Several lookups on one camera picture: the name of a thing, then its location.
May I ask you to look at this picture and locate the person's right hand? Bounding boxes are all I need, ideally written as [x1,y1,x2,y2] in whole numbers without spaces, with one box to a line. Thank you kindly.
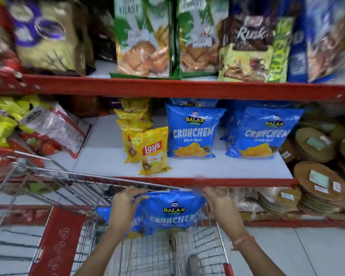
[203,186,248,242]

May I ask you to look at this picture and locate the person's left hand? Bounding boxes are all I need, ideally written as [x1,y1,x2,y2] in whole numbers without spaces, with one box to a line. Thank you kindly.
[107,186,150,237]

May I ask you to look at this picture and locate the blue chips packet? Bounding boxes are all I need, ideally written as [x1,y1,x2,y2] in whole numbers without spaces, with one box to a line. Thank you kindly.
[226,107,305,159]
[96,206,145,239]
[165,103,226,158]
[138,189,206,237]
[168,98,220,109]
[219,100,249,142]

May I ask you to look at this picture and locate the person's right forearm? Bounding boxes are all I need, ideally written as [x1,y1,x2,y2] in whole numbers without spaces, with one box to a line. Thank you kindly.
[232,235,287,276]

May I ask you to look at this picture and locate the person's left forearm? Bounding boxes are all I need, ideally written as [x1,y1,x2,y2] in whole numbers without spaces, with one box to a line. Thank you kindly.
[74,224,133,276]

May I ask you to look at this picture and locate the yellow chips packet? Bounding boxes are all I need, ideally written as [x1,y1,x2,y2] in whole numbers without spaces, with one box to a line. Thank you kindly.
[119,98,151,111]
[114,108,150,122]
[129,126,172,176]
[116,119,154,164]

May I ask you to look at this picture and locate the clear packets of pale snacks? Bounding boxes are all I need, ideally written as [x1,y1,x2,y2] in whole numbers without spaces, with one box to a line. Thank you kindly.
[228,186,303,214]

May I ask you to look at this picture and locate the orange wrist thread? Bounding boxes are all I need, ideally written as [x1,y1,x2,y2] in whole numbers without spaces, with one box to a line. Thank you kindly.
[232,235,257,251]

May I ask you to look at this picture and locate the metal shopping cart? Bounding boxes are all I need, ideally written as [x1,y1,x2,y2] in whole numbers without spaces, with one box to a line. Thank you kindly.
[0,146,235,276]

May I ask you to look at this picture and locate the red cart seat flap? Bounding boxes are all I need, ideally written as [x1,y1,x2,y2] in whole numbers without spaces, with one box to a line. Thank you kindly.
[28,206,86,276]

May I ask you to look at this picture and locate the stacks of round papad packs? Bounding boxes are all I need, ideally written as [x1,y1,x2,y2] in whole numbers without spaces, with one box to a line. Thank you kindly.
[279,110,345,221]

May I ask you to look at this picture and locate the clear white red-edged packet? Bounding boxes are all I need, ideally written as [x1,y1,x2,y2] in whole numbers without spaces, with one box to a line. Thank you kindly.
[18,101,93,159]

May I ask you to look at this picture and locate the red metal shelf rack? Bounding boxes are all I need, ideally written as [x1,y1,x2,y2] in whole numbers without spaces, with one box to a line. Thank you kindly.
[0,59,345,230]

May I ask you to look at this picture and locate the red orange snack packet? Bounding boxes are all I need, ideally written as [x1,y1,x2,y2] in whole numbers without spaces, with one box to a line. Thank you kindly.
[20,131,64,156]

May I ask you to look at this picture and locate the brown green rusk packet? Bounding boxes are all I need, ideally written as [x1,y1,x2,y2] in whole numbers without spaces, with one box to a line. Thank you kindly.
[218,14,295,83]

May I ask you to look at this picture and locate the green white biscuit packet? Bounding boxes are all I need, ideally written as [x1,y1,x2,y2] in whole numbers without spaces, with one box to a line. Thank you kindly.
[172,0,230,79]
[109,0,174,80]

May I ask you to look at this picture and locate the pile of yellow snack packets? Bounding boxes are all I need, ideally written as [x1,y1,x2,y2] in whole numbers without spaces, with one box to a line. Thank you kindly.
[0,94,52,148]

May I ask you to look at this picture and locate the dark blue snack packet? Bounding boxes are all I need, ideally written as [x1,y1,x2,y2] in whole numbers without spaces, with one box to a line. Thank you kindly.
[287,14,309,83]

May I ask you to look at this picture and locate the dark brown snack packet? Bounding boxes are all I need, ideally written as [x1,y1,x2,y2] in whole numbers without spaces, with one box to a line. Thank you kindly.
[88,7,117,63]

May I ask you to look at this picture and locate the beige purple snack packet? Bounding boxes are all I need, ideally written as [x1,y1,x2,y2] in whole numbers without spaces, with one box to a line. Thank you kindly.
[7,0,96,77]

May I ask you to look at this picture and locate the blue white snack packet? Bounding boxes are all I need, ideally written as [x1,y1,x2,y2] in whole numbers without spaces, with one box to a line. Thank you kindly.
[305,0,345,83]

